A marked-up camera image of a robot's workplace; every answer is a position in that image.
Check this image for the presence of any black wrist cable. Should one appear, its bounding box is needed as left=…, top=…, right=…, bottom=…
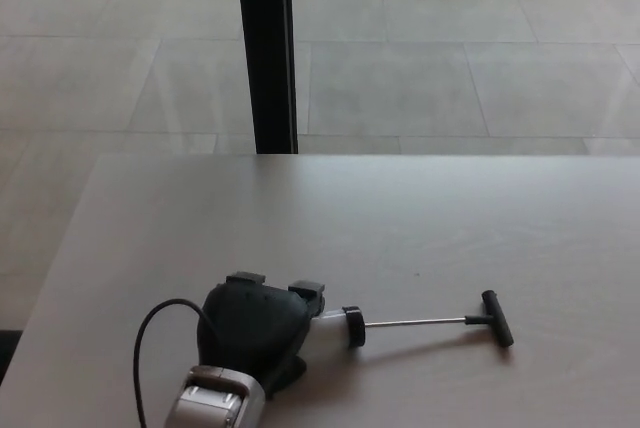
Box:
left=132, top=299, right=221, bottom=428

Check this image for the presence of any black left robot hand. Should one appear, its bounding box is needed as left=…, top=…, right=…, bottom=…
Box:
left=196, top=271, right=327, bottom=396

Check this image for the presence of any black vertical metal post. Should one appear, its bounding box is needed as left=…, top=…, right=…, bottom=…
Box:
left=234, top=0, right=300, bottom=155

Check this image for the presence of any white air pump black handle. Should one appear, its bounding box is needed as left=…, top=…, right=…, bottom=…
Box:
left=308, top=289, right=516, bottom=352

